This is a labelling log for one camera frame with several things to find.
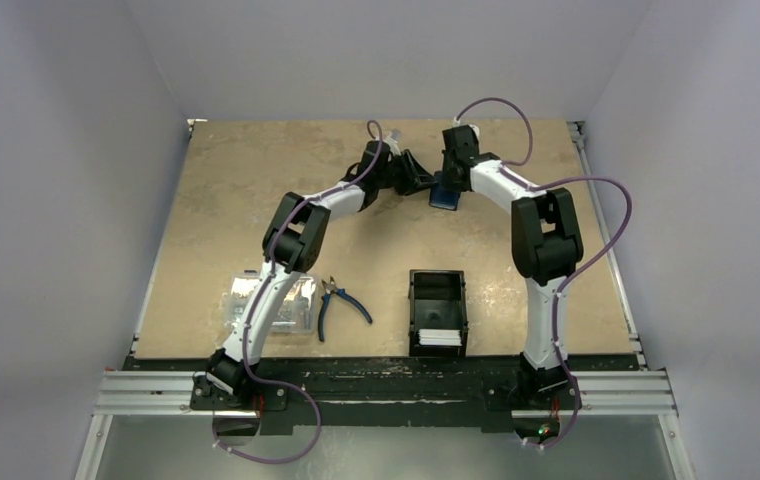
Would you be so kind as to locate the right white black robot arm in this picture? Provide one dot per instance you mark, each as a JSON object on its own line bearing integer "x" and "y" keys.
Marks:
{"x": 546, "y": 248}

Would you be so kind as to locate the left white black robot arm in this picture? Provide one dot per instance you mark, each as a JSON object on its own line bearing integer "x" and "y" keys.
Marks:
{"x": 291, "y": 247}

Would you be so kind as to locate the white card stack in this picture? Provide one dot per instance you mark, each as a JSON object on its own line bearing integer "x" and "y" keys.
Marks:
{"x": 440, "y": 338}

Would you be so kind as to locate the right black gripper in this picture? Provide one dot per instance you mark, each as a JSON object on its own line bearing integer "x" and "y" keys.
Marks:
{"x": 451, "y": 177}

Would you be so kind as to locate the clear plastic parts box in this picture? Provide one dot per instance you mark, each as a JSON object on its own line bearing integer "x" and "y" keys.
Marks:
{"x": 297, "y": 315}

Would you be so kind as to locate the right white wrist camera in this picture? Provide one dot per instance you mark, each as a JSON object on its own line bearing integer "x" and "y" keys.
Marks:
{"x": 474, "y": 128}

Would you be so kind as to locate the blue leather card holder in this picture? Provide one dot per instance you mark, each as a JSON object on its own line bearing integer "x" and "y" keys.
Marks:
{"x": 444, "y": 199}

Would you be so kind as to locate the black aluminium mounting rail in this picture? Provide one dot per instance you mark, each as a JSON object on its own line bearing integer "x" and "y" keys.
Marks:
{"x": 475, "y": 392}

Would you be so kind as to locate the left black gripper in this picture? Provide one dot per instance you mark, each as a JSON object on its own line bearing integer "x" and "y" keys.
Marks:
{"x": 414, "y": 178}

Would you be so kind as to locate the black plastic card box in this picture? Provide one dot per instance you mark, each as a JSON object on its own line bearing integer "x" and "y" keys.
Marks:
{"x": 437, "y": 300}

